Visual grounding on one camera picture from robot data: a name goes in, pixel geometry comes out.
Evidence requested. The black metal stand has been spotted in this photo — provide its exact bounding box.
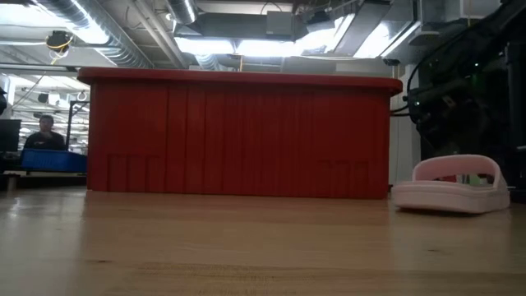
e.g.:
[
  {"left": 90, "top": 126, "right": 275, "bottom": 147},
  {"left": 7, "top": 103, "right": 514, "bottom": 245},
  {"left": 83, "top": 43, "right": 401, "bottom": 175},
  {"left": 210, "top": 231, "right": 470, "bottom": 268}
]
[{"left": 65, "top": 99, "right": 90, "bottom": 151}]

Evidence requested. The black monitor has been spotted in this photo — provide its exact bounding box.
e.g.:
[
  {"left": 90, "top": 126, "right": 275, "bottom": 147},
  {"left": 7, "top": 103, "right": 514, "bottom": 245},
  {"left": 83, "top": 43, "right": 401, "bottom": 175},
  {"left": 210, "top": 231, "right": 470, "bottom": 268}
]
[{"left": 0, "top": 118, "right": 22, "bottom": 153}]

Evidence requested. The red plastic bin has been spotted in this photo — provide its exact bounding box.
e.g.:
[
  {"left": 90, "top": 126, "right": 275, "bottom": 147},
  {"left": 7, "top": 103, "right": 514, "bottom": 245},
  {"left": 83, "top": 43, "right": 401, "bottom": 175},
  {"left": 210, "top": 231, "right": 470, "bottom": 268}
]
[{"left": 76, "top": 67, "right": 404, "bottom": 201}]

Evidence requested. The person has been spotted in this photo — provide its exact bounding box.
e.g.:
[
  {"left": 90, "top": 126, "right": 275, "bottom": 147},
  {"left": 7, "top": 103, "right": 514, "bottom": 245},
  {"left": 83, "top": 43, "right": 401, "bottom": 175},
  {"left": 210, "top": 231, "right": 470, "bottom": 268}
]
[{"left": 22, "top": 114, "right": 67, "bottom": 151}]

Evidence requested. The blue plastic bin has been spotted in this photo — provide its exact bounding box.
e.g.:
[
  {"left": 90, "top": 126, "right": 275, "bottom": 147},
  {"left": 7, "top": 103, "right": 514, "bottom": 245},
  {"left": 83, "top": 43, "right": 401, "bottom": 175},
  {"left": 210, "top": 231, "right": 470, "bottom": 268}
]
[{"left": 20, "top": 148, "right": 89, "bottom": 173}]

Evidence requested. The pink slide sandal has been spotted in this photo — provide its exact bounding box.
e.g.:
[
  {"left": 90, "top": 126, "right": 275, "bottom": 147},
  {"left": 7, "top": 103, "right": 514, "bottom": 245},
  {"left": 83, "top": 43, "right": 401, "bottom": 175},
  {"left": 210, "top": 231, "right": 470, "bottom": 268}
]
[{"left": 391, "top": 154, "right": 511, "bottom": 215}]

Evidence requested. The black yellow cord reel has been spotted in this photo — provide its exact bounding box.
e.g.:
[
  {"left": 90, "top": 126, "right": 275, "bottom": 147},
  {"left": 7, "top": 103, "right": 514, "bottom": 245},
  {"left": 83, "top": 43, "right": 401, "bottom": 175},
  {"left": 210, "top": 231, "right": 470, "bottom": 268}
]
[{"left": 44, "top": 30, "right": 75, "bottom": 54}]

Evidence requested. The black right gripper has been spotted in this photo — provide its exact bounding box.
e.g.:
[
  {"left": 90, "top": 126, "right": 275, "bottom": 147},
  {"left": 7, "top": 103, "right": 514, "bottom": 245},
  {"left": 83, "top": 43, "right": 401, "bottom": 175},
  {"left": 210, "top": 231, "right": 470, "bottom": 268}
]
[{"left": 413, "top": 77, "right": 490, "bottom": 145}]

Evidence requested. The silver spiral ventilation duct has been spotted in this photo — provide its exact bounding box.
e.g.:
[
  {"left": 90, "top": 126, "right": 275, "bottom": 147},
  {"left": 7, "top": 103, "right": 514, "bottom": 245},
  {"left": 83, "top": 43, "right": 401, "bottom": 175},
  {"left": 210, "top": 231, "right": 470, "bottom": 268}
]
[{"left": 36, "top": 0, "right": 154, "bottom": 69}]

